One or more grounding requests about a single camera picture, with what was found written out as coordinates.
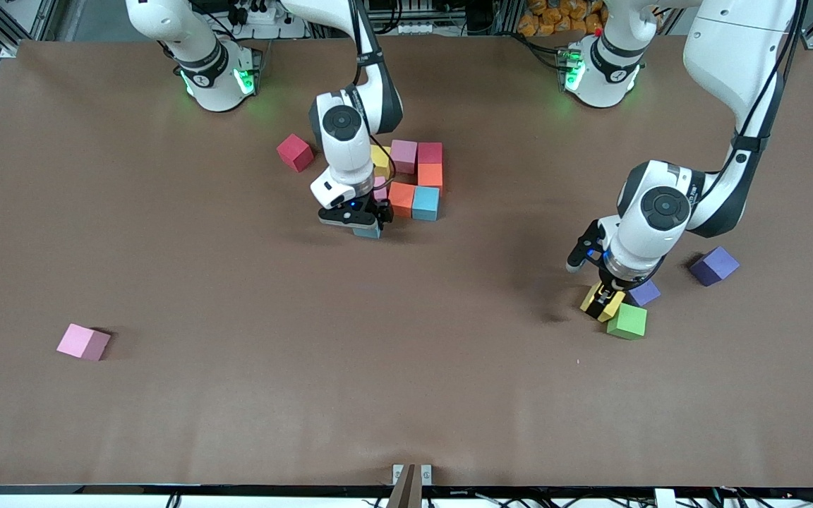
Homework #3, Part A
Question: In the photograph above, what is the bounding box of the green foam cube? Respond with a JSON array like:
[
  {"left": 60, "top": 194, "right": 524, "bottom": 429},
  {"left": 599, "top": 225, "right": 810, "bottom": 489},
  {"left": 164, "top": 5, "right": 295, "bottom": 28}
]
[{"left": 606, "top": 303, "right": 648, "bottom": 341}]

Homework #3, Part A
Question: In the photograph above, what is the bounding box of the purple foam cube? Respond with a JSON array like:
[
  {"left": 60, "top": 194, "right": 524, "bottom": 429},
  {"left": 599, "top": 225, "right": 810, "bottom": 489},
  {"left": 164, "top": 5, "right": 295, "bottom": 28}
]
[
  {"left": 629, "top": 279, "right": 661, "bottom": 307},
  {"left": 689, "top": 246, "right": 740, "bottom": 287}
]

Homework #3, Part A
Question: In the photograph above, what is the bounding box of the brown paper table cover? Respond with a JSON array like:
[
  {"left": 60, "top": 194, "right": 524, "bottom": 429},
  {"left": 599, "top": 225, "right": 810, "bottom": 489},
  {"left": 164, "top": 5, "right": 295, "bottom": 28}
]
[{"left": 0, "top": 35, "right": 813, "bottom": 488}]

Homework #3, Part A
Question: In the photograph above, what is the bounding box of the white rack device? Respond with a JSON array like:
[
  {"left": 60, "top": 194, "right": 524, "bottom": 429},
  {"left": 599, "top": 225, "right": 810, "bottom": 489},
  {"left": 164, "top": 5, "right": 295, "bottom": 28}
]
[{"left": 378, "top": 0, "right": 450, "bottom": 36}]

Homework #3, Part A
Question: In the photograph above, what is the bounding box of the white power strip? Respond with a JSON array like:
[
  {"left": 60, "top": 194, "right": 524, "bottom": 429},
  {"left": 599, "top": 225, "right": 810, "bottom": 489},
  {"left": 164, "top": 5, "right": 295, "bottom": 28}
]
[{"left": 230, "top": 0, "right": 287, "bottom": 25}]

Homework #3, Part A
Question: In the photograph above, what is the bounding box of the pile of orange fruits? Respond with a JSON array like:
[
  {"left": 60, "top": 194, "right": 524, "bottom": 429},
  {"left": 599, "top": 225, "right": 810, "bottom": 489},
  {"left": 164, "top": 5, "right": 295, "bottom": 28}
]
[{"left": 519, "top": 0, "right": 608, "bottom": 37}]

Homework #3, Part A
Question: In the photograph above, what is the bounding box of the brown mounting bar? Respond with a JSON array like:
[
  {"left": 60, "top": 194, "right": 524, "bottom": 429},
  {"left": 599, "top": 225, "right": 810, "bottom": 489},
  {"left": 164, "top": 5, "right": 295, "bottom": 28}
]
[{"left": 387, "top": 464, "right": 423, "bottom": 508}]

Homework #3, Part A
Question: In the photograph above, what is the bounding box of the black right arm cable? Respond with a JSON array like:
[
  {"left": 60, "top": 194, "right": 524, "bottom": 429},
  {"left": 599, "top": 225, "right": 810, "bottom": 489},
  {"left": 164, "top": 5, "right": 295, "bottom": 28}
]
[{"left": 349, "top": 0, "right": 397, "bottom": 179}]

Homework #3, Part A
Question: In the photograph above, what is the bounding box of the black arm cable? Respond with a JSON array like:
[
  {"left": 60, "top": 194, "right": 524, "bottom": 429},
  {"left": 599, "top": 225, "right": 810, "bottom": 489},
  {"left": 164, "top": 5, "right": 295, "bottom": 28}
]
[
  {"left": 349, "top": 0, "right": 397, "bottom": 179},
  {"left": 699, "top": 0, "right": 802, "bottom": 198}
]

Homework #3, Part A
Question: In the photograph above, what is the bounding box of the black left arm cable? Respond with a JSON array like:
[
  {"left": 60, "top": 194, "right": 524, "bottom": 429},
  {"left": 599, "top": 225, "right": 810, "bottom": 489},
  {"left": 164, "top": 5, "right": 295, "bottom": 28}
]
[{"left": 699, "top": 0, "right": 802, "bottom": 198}]

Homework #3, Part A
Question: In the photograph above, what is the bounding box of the small metal table bracket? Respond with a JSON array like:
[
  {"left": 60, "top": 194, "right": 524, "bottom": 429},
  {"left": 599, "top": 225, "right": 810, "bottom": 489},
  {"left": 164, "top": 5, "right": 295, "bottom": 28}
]
[{"left": 392, "top": 464, "right": 433, "bottom": 486}]

